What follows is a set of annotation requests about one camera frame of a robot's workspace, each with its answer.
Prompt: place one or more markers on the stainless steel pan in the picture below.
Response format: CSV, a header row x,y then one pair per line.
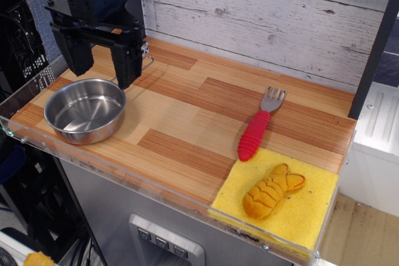
x,y
86,111

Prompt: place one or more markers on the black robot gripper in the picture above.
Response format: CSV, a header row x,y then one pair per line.
x,y
75,26

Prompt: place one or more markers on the orange object bottom left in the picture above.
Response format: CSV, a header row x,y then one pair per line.
x,y
38,259

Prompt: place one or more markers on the red handled metal fork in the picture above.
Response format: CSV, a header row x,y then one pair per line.
x,y
251,139

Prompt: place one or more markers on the yellow cloth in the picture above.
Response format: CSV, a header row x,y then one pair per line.
x,y
295,223

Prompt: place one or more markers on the clear acrylic table guard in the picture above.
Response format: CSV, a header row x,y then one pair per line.
x,y
177,145

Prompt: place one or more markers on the orange plush bread toy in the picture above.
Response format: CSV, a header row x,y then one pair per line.
x,y
261,199

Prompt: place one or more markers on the silver dispenser panel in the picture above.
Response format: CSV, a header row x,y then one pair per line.
x,y
156,245

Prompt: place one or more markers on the white ridged appliance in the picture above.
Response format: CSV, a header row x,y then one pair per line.
x,y
369,174

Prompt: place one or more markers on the dark vertical post right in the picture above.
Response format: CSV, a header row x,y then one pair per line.
x,y
371,67

